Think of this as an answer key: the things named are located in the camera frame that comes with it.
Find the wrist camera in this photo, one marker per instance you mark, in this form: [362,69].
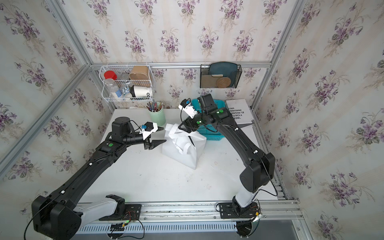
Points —
[147,129]
[187,107]

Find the teal plastic basket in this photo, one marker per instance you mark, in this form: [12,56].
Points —
[209,131]

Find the white cylindrical cup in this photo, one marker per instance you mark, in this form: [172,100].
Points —
[141,92]

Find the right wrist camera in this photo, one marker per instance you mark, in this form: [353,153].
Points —
[187,107]

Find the red lid jar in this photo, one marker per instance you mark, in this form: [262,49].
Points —
[110,75]

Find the black mesh wall organizer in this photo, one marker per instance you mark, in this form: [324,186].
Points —
[209,81]

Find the teal plate in organizer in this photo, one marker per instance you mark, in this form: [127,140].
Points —
[223,68]

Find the round cork coaster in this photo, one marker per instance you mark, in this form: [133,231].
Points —
[223,82]

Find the small circuit board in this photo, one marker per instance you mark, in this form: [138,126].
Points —
[117,227]

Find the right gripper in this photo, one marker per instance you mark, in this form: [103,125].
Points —
[188,123]

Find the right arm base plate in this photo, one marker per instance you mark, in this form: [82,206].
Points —
[234,211]

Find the white wire wall basket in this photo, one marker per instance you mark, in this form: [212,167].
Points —
[124,83]

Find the white insulated delivery bag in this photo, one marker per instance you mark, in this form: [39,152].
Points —
[185,148]

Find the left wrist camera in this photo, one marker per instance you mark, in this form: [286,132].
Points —
[147,129]

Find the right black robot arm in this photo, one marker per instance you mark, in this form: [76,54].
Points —
[259,166]

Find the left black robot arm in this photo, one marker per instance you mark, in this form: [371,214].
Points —
[59,215]

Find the white book with text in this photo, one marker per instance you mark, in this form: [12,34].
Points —
[240,111]

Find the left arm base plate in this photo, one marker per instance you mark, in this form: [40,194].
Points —
[129,212]

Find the clear plastic bottle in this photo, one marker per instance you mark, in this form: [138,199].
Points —
[113,88]

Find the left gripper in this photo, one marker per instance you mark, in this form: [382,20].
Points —
[154,145]

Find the green pen cup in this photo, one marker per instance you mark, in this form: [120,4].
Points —
[156,112]

